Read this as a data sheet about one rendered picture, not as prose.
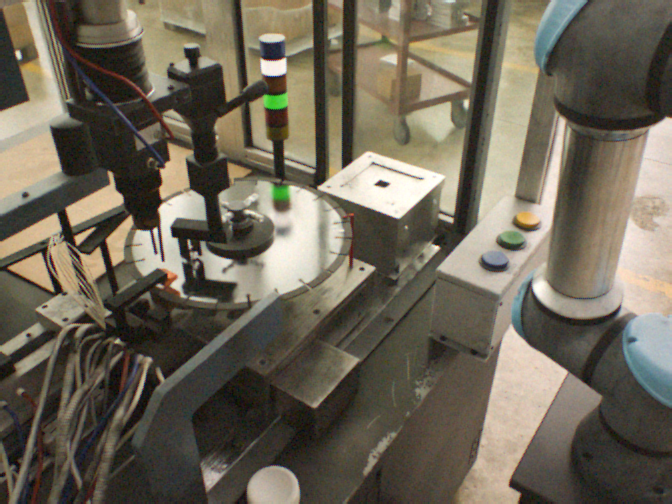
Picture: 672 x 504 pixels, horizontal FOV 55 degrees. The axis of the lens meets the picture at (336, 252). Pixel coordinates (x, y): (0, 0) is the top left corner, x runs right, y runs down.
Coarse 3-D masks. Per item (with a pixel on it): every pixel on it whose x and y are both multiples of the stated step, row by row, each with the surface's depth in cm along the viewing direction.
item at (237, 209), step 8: (248, 200) 100; (224, 208) 100; (232, 208) 98; (240, 208) 98; (224, 216) 97; (232, 216) 98; (240, 216) 98; (248, 216) 98; (256, 216) 97; (232, 224) 99; (240, 224) 99
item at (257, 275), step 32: (192, 192) 112; (224, 192) 112; (256, 192) 112; (288, 192) 112; (288, 224) 104; (320, 224) 104; (160, 256) 97; (224, 256) 97; (256, 256) 97; (288, 256) 97; (320, 256) 97; (192, 288) 91; (224, 288) 91; (256, 288) 91; (288, 288) 91
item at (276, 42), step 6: (264, 36) 114; (270, 36) 114; (276, 36) 114; (282, 36) 114; (264, 42) 112; (270, 42) 112; (276, 42) 112; (282, 42) 113; (264, 48) 113; (270, 48) 112; (276, 48) 113; (282, 48) 113; (264, 54) 113; (270, 54) 113; (276, 54) 113; (282, 54) 114
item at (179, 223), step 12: (216, 204) 89; (216, 216) 90; (180, 228) 92; (192, 228) 92; (204, 228) 92; (216, 228) 91; (228, 228) 92; (180, 240) 94; (192, 240) 95; (204, 240) 92; (216, 240) 92; (228, 240) 92; (180, 252) 95
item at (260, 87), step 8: (248, 88) 80; (256, 88) 81; (264, 88) 81; (240, 96) 80; (248, 96) 80; (256, 96) 81; (224, 104) 79; (232, 104) 79; (240, 104) 80; (216, 112) 79; (224, 112) 79
